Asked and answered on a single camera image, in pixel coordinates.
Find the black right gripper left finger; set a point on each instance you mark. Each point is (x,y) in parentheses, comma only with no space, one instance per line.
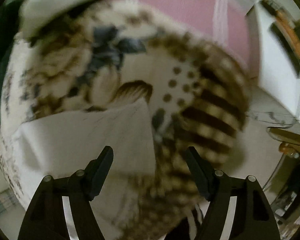
(45,216)

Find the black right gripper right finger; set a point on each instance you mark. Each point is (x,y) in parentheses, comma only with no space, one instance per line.
(236,204)

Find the white small cloth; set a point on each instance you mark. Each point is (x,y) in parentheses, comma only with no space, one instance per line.
(61,144)

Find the brown striped patterned cloth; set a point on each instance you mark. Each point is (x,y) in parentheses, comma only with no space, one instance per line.
(200,98)

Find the floral white fleece blanket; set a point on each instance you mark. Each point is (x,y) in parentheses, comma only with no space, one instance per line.
(85,61)

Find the pink bed sheet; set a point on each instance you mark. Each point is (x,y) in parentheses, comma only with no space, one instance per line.
(220,22)

